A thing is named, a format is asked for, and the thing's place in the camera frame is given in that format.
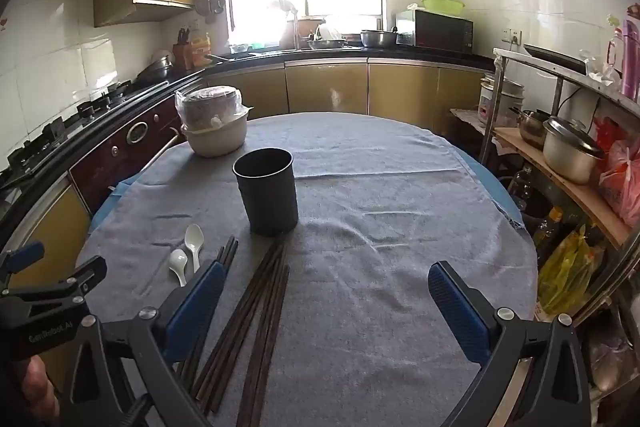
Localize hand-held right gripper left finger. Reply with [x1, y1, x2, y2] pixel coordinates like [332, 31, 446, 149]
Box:
[62, 259, 228, 427]

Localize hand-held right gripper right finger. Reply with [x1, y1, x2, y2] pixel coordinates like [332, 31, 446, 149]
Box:
[427, 261, 593, 427]

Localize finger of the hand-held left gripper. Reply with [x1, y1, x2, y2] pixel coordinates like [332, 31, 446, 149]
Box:
[0, 241, 46, 279]
[0, 256, 108, 309]

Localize pile of dark chopsticks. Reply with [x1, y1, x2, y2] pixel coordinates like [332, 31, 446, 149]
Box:
[175, 234, 292, 427]

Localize dark utensil holder cup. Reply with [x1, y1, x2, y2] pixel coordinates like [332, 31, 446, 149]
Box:
[232, 148, 300, 238]

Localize person's left hand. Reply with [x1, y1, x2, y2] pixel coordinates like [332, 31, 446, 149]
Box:
[10, 354, 62, 427]

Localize yellow plastic bag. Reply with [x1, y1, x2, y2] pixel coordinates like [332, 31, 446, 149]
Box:
[537, 227, 601, 315]

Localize red built-in appliance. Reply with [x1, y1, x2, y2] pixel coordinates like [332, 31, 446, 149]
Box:
[67, 94, 188, 215]

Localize dark oil bottle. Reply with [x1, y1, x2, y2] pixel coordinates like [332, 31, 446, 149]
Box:
[532, 207, 566, 258]

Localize blue table cover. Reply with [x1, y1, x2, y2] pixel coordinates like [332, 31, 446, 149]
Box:
[87, 147, 526, 238]

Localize gas stove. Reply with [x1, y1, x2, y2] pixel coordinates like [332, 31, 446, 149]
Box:
[0, 79, 171, 188]

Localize grey table cloth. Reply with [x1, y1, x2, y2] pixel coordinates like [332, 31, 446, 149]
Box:
[75, 112, 541, 427]

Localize clear plastic bottle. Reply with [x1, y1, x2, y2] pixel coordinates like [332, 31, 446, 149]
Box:
[510, 167, 536, 212]

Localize white basin bowl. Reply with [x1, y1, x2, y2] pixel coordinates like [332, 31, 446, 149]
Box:
[181, 109, 253, 158]

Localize steel pot with lid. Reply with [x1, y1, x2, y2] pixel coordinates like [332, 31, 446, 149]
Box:
[542, 117, 606, 185]

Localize small steel saucepan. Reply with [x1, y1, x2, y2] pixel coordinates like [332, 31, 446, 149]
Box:
[509, 107, 551, 150]

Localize plastic-wrapped bowl stack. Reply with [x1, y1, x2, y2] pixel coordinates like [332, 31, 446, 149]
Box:
[175, 85, 246, 128]

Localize white rice cooker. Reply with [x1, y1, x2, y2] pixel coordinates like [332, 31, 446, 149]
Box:
[479, 74, 526, 128]

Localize red plastic bag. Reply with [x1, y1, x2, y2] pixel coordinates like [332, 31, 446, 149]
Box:
[592, 117, 640, 228]

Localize steel wok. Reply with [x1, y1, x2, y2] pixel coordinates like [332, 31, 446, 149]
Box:
[135, 49, 173, 88]

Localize knife block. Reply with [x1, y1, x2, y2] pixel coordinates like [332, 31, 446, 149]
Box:
[172, 28, 193, 70]

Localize yellow packet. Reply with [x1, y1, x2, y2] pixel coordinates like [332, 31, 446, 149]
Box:
[191, 32, 213, 66]

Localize black flat tray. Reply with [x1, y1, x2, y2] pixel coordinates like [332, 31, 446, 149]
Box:
[522, 43, 588, 75]

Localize black microwave oven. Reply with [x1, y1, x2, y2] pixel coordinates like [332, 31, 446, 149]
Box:
[396, 9, 475, 54]

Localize steel mixing bowl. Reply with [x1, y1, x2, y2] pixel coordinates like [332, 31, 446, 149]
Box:
[360, 30, 398, 48]

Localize sink faucet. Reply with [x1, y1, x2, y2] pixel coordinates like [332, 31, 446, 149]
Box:
[277, 0, 302, 50]

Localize dishes beside sink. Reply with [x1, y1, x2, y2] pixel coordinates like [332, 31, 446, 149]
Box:
[305, 19, 348, 50]

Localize hanging strainer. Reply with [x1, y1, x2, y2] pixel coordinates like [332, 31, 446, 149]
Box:
[195, 0, 227, 18]

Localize purple thermos bottle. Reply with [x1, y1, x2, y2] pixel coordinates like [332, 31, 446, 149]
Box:
[620, 19, 640, 100]

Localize green plastic basin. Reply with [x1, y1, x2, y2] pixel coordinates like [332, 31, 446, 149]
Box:
[421, 0, 466, 16]

